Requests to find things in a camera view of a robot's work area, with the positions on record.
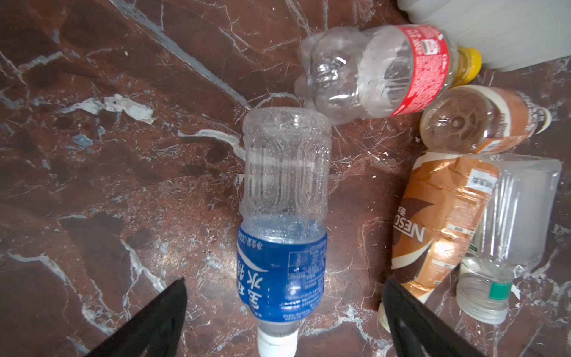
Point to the white plastic trash bin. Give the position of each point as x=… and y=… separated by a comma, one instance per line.
x=509, y=34

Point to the clear bottle green label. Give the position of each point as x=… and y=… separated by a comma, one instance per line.
x=511, y=237

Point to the orange tea bottle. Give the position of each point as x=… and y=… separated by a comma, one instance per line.
x=474, y=119

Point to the clear bottle pink label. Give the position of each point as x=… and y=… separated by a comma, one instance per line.
x=381, y=72

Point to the brown coffee bottle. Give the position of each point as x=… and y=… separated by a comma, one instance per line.
x=437, y=217

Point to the clear bottle blue label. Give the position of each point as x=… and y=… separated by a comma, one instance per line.
x=282, y=241

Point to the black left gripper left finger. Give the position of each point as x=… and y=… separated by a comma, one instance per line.
x=154, y=331

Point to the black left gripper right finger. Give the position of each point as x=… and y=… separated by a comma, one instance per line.
x=416, y=331

